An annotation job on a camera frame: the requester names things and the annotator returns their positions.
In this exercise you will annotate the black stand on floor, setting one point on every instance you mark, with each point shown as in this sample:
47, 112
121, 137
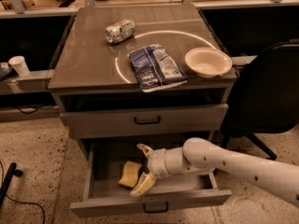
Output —
11, 171

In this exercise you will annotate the open grey middle drawer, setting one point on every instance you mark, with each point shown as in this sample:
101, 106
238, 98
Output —
104, 196

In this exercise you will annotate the white paper cup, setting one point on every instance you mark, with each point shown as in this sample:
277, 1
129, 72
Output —
18, 63

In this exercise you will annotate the crushed silver soda can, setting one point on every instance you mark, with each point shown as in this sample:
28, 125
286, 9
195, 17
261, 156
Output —
119, 31

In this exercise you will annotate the white bowl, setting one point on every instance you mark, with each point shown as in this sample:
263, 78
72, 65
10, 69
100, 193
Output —
208, 62

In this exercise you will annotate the yellow sponge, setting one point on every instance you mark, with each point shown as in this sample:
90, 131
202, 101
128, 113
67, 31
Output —
130, 173

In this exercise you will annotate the closed grey top drawer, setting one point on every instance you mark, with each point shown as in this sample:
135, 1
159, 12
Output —
120, 122

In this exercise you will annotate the black top drawer handle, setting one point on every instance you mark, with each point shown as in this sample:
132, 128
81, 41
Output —
139, 121

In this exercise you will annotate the black office chair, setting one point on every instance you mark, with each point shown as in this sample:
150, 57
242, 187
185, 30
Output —
265, 97

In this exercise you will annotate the grey drawer cabinet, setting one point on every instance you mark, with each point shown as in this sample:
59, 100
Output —
94, 75

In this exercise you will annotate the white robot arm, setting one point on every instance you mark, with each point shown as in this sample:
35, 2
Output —
199, 156

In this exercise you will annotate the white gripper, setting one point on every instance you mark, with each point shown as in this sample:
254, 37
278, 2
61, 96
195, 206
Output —
156, 162

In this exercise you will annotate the blue chip bag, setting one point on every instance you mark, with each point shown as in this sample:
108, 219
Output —
154, 69

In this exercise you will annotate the black middle drawer handle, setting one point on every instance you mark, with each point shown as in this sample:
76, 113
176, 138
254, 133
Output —
155, 208

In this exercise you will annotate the black drawer handle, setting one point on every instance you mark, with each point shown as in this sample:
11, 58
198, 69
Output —
155, 208
139, 121

